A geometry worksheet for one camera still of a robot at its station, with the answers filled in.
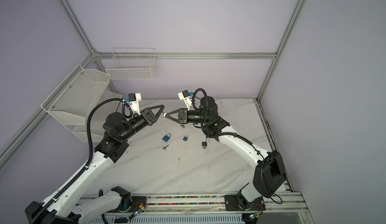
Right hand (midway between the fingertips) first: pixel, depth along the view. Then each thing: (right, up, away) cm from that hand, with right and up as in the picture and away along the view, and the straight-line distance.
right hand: (165, 118), depth 63 cm
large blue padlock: (-7, -15, +35) cm, 38 cm away
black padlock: (+18, -18, +32) cm, 41 cm away
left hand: (-1, +5, 0) cm, 5 cm away
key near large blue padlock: (-7, -20, +30) cm, 37 cm away
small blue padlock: (+6, -15, +35) cm, 39 cm away
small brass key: (+3, -7, +41) cm, 42 cm away
